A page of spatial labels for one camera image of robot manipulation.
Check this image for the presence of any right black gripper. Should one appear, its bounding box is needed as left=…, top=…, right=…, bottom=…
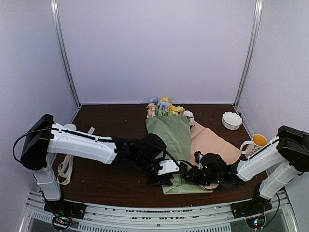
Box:
left=183, top=166, right=223, bottom=186

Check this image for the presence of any pink wrapping paper sheet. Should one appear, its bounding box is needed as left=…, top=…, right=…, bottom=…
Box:
left=145, top=115, right=243, bottom=195

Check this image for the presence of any pink rose stem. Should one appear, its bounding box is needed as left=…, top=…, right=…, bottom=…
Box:
left=183, top=110, right=195, bottom=127

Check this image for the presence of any peach flower stem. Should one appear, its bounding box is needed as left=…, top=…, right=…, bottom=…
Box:
left=146, top=103, right=157, bottom=119

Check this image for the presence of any blue flower stem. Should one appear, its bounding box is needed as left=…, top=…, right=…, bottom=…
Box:
left=147, top=96, right=170, bottom=118

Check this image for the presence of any pale yellow flower stem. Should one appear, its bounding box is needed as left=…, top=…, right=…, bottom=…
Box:
left=175, top=106, right=185, bottom=116

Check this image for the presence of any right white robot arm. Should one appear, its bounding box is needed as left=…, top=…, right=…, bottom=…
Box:
left=182, top=126, right=309, bottom=214

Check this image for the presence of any right white scalloped bowl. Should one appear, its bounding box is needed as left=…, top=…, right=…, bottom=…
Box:
left=222, top=111, right=243, bottom=130

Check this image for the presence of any white patterned mug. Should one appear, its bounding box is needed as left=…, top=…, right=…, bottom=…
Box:
left=240, top=134, right=267, bottom=158

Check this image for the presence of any white printed ribbon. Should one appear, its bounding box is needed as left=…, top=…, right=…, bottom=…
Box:
left=57, top=126, right=95, bottom=185

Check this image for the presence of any left white patterned bowl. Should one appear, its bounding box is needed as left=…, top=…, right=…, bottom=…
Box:
left=63, top=123, right=77, bottom=131

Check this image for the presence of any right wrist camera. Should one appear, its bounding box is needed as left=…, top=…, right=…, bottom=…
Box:
left=194, top=151, right=204, bottom=170

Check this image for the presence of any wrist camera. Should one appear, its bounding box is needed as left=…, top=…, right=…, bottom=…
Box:
left=157, top=159, right=180, bottom=176
left=194, top=151, right=204, bottom=170

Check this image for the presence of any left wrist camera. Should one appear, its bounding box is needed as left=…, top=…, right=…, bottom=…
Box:
left=157, top=159, right=180, bottom=176

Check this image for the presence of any front aluminium rail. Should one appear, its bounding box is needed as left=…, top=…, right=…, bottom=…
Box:
left=17, top=190, right=300, bottom=232

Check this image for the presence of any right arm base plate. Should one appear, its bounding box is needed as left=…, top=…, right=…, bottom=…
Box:
left=231, top=200, right=273, bottom=230

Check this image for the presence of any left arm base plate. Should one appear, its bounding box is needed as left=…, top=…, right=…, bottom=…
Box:
left=44, top=201, right=86, bottom=231

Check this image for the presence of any right aluminium frame post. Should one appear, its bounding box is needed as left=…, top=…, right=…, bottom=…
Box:
left=233, top=0, right=263, bottom=108

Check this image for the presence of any aluminium frame post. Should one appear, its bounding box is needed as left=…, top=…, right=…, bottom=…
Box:
left=50, top=0, right=81, bottom=107
left=233, top=0, right=263, bottom=108

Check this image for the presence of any left aluminium frame post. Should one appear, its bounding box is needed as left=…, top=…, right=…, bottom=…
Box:
left=50, top=0, right=81, bottom=107

